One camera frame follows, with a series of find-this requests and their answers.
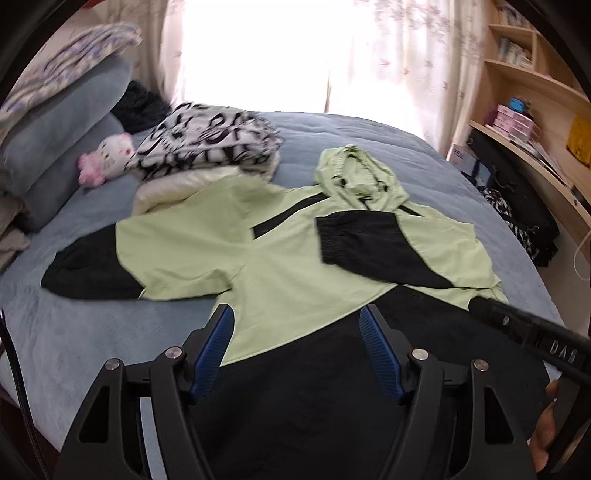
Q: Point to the dark knitted cloth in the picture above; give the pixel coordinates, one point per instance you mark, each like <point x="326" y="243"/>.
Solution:
<point x="138" y="106"/>

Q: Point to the row of books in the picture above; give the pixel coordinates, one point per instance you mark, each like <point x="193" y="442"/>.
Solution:
<point x="515" y="51"/>

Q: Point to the black and white printed blanket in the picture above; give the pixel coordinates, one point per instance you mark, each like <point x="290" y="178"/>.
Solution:
<point x="203" y="138"/>

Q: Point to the purple floral quilt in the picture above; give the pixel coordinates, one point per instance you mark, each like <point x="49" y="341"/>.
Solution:
<point x="55" y="64"/>

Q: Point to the stack of pink boxes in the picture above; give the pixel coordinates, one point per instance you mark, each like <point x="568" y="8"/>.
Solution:
<point x="515" y="123"/>

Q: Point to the beige cloth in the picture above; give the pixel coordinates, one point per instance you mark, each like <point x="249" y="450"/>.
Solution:
<point x="11" y="230"/>

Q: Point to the person's right hand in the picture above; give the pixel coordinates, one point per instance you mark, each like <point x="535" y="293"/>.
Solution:
<point x="541" y="436"/>

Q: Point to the blue-grey bed cover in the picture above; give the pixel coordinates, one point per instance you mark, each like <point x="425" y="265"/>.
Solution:
<point x="78" y="332"/>

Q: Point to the white and pink plush toy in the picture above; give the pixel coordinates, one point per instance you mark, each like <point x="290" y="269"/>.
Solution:
<point x="108" y="157"/>

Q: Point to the floral sheer curtain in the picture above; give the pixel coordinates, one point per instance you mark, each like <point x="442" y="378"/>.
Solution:
<point x="415" y="60"/>

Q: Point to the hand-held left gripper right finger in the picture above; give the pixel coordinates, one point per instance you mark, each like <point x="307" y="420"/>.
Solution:
<point x="379" y="353"/>

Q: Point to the black bag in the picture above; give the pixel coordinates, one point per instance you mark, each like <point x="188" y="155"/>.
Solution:
<point x="521" y="198"/>

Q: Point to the blue and white box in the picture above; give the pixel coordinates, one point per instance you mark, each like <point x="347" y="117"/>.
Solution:
<point x="461" y="159"/>

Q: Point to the yellow bag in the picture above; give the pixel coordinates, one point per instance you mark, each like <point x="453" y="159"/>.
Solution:
<point x="581" y="141"/>

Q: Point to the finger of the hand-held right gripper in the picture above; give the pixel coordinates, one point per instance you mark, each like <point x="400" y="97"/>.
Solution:
<point x="512" y="323"/>

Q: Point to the small blue-grey pillow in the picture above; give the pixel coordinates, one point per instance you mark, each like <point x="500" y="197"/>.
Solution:
<point x="60" y="184"/>

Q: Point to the large blue-grey pillow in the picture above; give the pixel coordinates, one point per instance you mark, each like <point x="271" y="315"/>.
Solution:
<point x="60" y="110"/>

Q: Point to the green and black hooded jacket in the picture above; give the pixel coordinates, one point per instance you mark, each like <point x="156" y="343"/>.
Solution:
<point x="277" y="258"/>

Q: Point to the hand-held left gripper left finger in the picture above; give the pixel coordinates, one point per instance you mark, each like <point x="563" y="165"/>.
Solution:
<point x="213" y="353"/>

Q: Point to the cream folded cloth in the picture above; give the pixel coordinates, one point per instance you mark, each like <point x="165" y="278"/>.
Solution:
<point x="161" y="191"/>

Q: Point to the wooden bookshelf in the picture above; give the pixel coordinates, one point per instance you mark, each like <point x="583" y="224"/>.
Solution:
<point x="549" y="78"/>

